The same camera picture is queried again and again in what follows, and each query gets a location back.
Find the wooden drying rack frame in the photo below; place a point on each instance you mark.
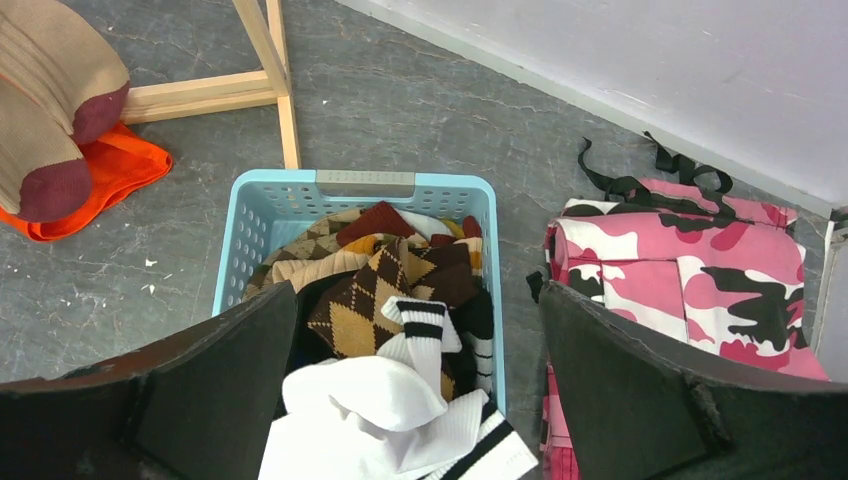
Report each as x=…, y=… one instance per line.
x=269, y=86

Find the pink camouflage trousers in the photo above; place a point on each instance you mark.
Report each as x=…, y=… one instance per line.
x=720, y=274

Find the brown argyle sock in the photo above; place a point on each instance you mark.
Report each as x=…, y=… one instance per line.
x=348, y=317

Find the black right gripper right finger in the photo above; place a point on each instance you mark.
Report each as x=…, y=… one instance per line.
x=642, y=405

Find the tan sock maroon toe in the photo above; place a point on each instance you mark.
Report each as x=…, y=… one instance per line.
x=44, y=176
x=64, y=65

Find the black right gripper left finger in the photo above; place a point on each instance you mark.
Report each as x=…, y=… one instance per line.
x=197, y=404

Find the white sock with black stripes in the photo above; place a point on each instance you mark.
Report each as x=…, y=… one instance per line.
x=383, y=416

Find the light blue laundry basket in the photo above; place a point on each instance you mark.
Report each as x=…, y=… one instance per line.
x=270, y=207

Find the orange cloth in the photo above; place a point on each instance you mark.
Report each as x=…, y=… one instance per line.
x=120, y=163

